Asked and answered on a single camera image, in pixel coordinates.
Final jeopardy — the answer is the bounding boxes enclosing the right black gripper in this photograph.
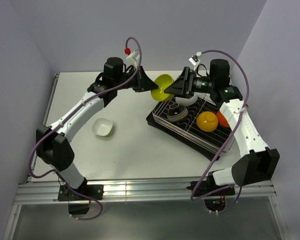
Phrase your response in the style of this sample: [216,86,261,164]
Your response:
[163,66,216,99]

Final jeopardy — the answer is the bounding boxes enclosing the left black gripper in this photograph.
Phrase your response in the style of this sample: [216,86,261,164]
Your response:
[114,66,159,93]

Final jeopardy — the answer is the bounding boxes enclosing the white ribbed bowl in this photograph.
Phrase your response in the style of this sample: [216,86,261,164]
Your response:
[175,94,198,106]

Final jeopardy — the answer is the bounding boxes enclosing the green round bowl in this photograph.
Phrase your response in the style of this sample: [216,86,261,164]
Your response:
[150,74,174,102]

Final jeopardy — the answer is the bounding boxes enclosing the brown patterned bowl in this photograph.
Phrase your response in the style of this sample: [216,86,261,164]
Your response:
[167,103,189,122]

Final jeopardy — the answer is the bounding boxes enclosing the orange round bowl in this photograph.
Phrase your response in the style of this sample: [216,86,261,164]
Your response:
[196,111,219,133]

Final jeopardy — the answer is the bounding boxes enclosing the white bowl orange outside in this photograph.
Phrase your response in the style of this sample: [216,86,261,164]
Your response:
[216,110,230,128]

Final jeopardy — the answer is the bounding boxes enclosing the white square bowl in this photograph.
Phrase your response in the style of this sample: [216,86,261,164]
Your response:
[92,118,113,137]

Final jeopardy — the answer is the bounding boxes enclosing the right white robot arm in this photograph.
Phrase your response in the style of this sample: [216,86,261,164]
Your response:
[164,59,280,195]

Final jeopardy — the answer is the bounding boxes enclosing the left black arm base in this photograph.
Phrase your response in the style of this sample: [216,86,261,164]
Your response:
[57,184,104,217]

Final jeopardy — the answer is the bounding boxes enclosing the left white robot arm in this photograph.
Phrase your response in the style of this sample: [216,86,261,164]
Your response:
[35,54,158,200]

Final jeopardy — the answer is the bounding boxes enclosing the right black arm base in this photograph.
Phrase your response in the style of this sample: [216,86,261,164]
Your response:
[194,179,235,212]

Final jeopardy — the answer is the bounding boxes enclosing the black drip tray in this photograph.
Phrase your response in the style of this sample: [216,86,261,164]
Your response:
[145,97,235,163]

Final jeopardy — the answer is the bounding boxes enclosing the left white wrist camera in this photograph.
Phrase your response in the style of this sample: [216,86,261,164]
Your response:
[125,49,140,69]

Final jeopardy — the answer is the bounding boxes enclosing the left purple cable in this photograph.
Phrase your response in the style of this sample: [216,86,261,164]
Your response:
[28,37,142,221]

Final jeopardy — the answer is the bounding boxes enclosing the aluminium frame rail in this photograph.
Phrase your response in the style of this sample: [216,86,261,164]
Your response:
[14,176,277,205]

